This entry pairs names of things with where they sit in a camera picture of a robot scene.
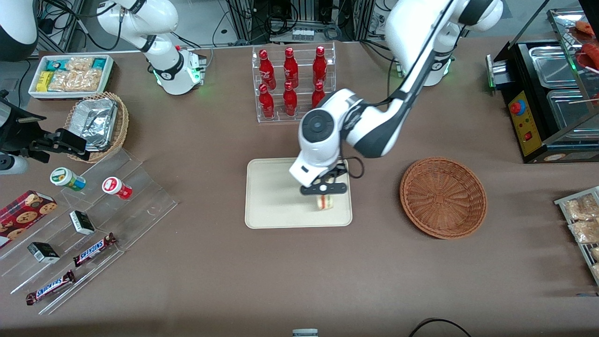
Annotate small black carton box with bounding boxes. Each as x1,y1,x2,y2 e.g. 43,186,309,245
27,242,60,264
69,211,95,235

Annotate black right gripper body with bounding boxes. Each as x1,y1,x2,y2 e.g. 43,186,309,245
0,105,59,155

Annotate steel food pan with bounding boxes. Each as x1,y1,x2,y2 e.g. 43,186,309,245
547,89,599,130
529,46,582,89

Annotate red-lidded small jar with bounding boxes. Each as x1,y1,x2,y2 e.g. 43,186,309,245
102,177,132,200

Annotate clear acrylic stepped shelf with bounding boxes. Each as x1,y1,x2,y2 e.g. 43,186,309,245
0,150,178,315

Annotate white snack bin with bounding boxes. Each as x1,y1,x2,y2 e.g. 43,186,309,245
29,54,115,100

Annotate stacked aluminium foil containers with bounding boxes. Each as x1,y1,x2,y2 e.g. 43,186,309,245
70,98,117,151

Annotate red sausage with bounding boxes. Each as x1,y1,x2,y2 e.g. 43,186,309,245
580,42,599,71

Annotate black food warmer appliance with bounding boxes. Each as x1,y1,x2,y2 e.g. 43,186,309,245
487,7,599,164

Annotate light wicker basket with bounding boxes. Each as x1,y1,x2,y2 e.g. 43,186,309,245
65,92,129,163

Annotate red chocolate chip cookie box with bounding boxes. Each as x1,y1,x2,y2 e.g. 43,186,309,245
0,190,58,249

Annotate green-lidded small jar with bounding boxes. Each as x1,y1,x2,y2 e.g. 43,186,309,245
51,168,86,191

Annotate Snickers chocolate bar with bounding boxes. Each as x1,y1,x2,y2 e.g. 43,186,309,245
26,270,76,306
73,233,117,267

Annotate clear bag of nuts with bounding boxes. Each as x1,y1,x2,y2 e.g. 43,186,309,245
564,194,599,220
569,219,599,244

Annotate brown round wicker basket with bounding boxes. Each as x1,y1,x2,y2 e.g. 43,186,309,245
400,157,488,240

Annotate clear acrylic bottle rack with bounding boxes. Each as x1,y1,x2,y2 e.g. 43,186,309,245
252,42,336,123

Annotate metal wire rack tray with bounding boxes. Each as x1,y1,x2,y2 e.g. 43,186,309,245
555,186,599,286

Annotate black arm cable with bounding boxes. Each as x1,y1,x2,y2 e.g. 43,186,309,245
341,0,457,180

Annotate clear bag of crackers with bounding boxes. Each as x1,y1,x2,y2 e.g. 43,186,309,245
49,70,90,92
66,57,94,72

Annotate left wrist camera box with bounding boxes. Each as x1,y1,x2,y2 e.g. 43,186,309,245
299,183,348,195

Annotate cream rectangular tray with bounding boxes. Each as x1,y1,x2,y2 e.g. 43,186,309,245
245,158,352,229

